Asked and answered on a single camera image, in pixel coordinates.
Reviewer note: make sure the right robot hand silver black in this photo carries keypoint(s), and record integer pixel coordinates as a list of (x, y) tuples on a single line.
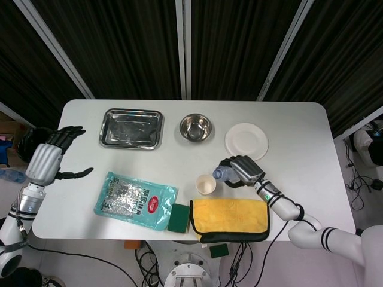
[(248, 169)]

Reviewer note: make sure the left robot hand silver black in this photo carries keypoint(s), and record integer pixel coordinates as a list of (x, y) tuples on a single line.
[(45, 161)]

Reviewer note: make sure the clear plastic water bottle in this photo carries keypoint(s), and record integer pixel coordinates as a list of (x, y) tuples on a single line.
[(223, 172)]

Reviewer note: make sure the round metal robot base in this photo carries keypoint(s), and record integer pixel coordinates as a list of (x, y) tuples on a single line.
[(191, 269)]

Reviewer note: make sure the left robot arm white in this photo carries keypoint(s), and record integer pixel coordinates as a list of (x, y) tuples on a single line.
[(18, 215)]

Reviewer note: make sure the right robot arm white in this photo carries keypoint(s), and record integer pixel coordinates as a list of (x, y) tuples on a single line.
[(287, 207)]

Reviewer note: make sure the white paper cup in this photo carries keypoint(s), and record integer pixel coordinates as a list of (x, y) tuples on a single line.
[(206, 183)]

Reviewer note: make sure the black trash bag bin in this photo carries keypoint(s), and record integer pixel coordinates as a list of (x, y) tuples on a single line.
[(30, 140)]

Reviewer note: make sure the white round plate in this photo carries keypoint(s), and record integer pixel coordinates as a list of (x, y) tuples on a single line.
[(246, 140)]

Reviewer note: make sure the blue tinted plastic bottle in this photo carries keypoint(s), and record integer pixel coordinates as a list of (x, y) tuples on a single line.
[(13, 175)]

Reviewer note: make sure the cardboard box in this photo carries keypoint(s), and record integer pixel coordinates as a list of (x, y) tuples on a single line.
[(12, 128)]

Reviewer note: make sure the yellow cloth with black trim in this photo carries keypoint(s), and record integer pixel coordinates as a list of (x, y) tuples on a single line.
[(230, 215)]

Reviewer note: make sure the stainless steel bowl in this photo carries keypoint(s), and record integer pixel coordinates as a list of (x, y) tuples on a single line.
[(196, 127)]

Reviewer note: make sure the green scouring sponge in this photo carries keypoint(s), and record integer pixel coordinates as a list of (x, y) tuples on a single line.
[(219, 251), (178, 217)]

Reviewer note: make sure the rectangular stainless steel tray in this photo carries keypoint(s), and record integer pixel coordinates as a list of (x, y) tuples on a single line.
[(131, 130)]

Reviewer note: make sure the teal cleaning cloth package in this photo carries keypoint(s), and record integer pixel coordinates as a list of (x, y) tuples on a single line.
[(131, 200)]

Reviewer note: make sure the white machine with black parts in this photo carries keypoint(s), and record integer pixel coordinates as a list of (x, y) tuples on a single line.
[(363, 143)]

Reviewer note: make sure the black fabric heap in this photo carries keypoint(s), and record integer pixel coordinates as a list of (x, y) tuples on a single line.
[(21, 278)]

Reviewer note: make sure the orange box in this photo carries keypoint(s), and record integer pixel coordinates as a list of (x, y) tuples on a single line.
[(131, 245)]

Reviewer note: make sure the white sneaker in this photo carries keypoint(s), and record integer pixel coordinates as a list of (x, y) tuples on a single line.
[(55, 281)]

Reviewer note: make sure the white partition post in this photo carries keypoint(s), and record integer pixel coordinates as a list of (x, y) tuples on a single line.
[(282, 51), (184, 51), (60, 51)]

